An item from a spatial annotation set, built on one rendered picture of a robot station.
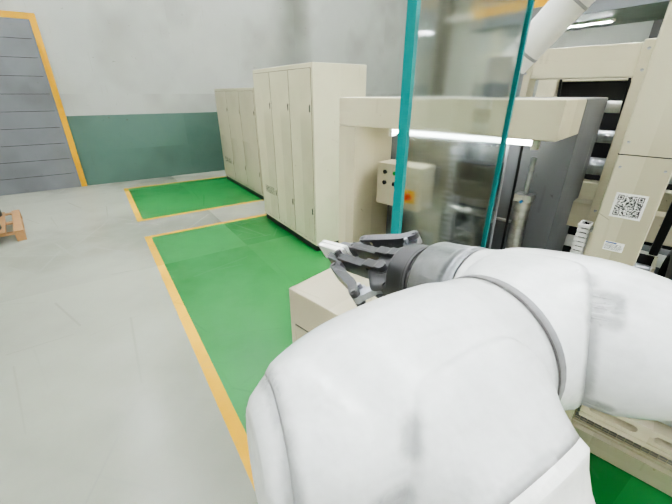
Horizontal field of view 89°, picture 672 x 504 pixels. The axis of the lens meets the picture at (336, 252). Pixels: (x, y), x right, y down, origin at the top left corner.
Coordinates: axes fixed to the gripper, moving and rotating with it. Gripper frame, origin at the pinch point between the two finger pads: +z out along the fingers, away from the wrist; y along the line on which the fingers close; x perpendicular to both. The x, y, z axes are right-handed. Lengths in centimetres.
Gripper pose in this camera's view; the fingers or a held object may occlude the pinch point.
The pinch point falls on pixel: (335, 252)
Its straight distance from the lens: 54.5
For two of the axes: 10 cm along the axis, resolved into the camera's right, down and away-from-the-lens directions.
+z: -5.2, -1.6, 8.4
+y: 7.1, -6.3, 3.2
